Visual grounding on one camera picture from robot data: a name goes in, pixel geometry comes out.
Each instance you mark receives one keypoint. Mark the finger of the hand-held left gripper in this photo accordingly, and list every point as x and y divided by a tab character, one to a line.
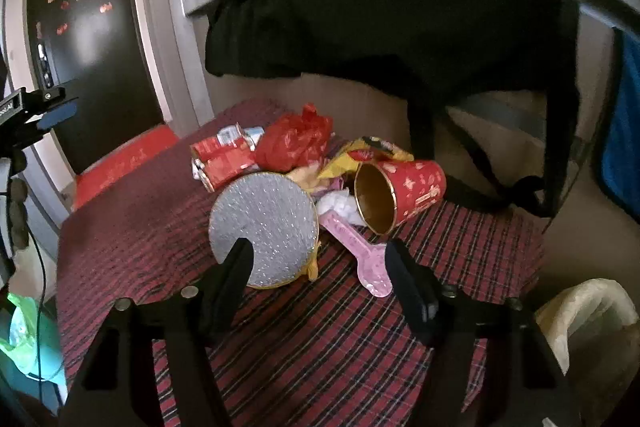
42	98
57	117

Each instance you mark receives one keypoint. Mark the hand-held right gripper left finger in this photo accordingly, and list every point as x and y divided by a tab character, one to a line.
235	279

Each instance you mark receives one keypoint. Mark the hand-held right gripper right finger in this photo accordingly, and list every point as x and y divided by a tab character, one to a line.
407	287

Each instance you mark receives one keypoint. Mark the silver round cake board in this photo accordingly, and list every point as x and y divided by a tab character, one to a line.
272	214

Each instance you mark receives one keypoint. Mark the red paper cup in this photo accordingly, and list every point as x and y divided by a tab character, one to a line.
417	192

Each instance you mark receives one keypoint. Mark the lined wicker wastebasket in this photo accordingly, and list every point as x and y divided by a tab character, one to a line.
595	307

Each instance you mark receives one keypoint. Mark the dark door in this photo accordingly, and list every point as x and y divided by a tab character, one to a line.
100	67

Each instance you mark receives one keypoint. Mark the red doormat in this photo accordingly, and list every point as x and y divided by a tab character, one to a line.
125	157

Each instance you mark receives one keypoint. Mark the red door decals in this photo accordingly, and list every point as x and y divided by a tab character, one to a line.
65	5

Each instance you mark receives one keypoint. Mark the red plaid tablecloth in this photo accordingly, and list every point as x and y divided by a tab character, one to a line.
150	217

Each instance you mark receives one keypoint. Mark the white crumpled tissue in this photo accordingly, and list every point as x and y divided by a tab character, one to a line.
340	205

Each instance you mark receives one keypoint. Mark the red foil packet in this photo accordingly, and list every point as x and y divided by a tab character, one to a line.
220	149
225	172

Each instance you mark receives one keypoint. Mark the pale crumpled paper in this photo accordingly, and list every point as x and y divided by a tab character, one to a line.
305	177

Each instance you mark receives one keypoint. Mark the yellow snack wrapper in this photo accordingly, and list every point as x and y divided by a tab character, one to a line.
340	164

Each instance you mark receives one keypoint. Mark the white crumpled wrapper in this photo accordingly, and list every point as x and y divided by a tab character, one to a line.
240	134

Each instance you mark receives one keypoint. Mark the red plastic bag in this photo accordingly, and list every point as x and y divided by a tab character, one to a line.
290	142

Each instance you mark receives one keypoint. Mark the green plastic bag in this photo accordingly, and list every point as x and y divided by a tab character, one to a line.
25	337

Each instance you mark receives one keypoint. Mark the black tote bag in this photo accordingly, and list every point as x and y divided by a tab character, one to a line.
375	32

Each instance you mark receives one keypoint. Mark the blue cloth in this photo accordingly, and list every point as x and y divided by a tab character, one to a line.
622	132

